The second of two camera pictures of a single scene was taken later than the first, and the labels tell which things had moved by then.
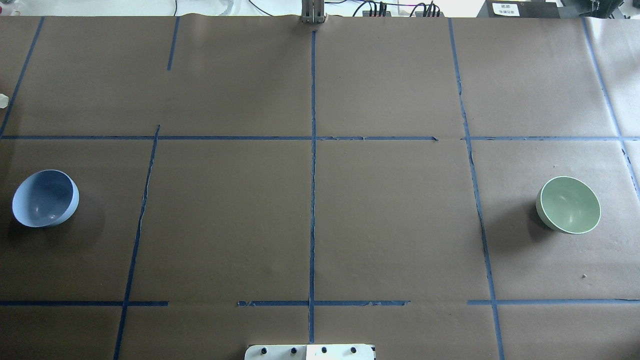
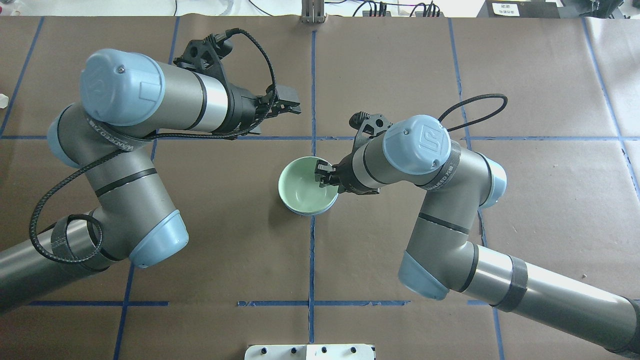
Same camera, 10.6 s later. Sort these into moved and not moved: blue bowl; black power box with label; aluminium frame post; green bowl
Moved: green bowl; blue bowl
Not moved: aluminium frame post; black power box with label
